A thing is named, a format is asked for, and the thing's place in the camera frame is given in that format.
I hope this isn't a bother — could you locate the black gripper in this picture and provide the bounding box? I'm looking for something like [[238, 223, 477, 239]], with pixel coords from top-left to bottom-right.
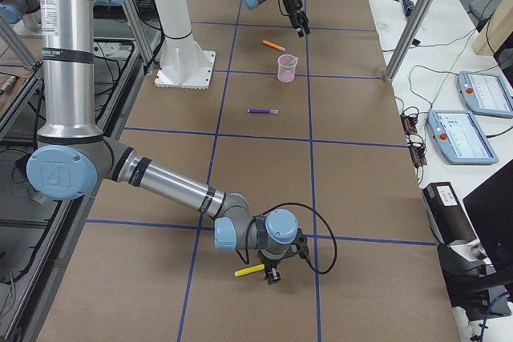
[[257, 250, 293, 284], [282, 0, 310, 38]]

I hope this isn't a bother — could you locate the yellow highlighter pen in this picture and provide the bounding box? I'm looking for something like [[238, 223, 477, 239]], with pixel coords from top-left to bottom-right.
[[234, 264, 265, 277]]

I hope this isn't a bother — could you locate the green highlighter pen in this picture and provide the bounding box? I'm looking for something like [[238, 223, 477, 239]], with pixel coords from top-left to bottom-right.
[[283, 55, 298, 70]]

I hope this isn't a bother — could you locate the orange highlighter pen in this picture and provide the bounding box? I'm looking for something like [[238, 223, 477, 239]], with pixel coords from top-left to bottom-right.
[[262, 40, 285, 52]]

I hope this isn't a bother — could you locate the pink plastic pen holder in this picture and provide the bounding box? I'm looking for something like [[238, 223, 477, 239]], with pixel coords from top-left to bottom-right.
[[277, 54, 298, 83]]

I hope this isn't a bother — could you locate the purple highlighter pen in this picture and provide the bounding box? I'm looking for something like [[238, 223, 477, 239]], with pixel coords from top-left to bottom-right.
[[247, 108, 279, 115]]

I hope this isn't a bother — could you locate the small circuit board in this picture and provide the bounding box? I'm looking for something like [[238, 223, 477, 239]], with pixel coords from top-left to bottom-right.
[[400, 115, 418, 135]]

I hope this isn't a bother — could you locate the black box with label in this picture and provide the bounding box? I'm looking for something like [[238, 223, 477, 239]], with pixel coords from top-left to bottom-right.
[[422, 182, 477, 245]]

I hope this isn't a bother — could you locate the near blue teach pendant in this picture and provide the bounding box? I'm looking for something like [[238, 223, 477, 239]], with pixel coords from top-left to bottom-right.
[[427, 111, 499, 165]]

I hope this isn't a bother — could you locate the blue teach pendant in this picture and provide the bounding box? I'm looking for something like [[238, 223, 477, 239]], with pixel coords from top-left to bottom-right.
[[457, 71, 512, 119], [427, 111, 499, 165]]

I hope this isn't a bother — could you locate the far blue teach pendant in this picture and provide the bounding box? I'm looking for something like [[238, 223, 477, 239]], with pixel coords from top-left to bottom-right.
[[457, 71, 512, 119]]

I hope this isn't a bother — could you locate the wooden board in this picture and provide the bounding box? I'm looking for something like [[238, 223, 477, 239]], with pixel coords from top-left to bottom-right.
[[472, 0, 512, 56]]

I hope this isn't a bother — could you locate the black computer monitor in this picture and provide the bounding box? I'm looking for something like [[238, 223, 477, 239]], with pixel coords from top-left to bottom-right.
[[463, 161, 512, 269]]

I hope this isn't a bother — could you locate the wrist black camera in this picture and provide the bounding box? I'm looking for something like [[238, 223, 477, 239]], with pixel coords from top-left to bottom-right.
[[290, 228, 309, 260]]

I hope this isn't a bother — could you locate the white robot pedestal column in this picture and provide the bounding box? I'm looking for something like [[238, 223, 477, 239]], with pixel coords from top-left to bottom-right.
[[154, 0, 216, 90]]

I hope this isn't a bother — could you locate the aluminium frame post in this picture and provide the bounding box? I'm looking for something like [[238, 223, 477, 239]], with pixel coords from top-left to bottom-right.
[[382, 0, 434, 83]]

